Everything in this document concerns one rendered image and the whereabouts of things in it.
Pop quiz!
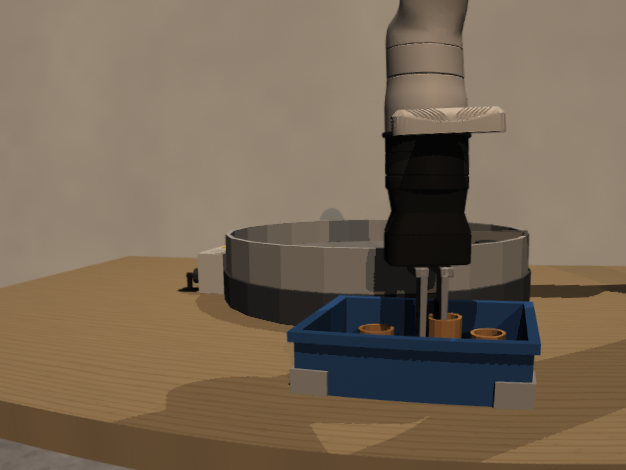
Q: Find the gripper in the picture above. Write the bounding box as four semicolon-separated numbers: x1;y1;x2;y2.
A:
382;73;506;337

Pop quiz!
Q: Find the bronze bushing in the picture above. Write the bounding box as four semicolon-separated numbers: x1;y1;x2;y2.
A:
428;313;462;338
358;324;394;335
470;328;506;340

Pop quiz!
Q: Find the dark blue crate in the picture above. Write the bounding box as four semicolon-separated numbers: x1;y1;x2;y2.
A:
287;295;541;410

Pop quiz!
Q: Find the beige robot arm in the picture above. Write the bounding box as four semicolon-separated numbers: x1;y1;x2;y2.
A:
386;0;468;79

